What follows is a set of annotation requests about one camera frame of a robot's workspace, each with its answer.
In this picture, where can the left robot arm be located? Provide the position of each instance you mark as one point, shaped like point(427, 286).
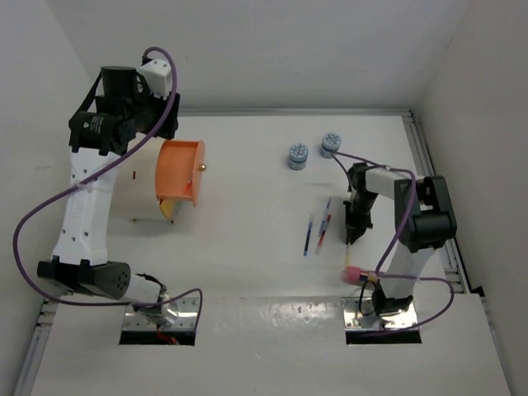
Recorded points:
point(133, 101)

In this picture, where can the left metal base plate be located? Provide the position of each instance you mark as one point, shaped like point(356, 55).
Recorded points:
point(180, 315)

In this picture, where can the orange drawer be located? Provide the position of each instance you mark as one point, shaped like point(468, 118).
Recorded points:
point(177, 175)

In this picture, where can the cream cabinet with legs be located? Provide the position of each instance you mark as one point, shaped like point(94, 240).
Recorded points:
point(134, 195)

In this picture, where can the yellow pencil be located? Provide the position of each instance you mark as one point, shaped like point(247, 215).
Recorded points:
point(347, 256)

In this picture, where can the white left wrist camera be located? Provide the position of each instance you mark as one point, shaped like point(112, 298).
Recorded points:
point(158, 76)

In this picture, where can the left blue white jar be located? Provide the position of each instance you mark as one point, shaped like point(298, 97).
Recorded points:
point(297, 156)

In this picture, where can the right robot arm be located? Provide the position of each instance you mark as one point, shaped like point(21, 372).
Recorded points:
point(424, 220)

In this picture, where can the blue gel pen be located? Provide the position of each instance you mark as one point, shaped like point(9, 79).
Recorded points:
point(308, 235)

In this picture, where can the right blue white jar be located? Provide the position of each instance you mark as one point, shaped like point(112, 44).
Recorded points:
point(331, 143)

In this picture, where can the pink-capped tube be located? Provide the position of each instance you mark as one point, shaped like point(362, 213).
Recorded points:
point(354, 275)

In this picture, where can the red gel pen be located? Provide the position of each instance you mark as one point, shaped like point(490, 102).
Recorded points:
point(322, 235)

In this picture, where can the clear blue-cap pen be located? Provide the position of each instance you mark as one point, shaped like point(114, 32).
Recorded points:
point(326, 209)

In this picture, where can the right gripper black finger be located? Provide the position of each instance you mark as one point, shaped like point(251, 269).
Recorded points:
point(358, 232)
point(350, 234)

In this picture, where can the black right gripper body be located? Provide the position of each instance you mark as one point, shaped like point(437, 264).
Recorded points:
point(358, 212)

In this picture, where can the blue white jar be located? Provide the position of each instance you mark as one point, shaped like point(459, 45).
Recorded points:
point(331, 143)
point(297, 156)

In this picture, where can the yellow object under drawer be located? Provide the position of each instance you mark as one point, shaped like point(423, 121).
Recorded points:
point(167, 208)

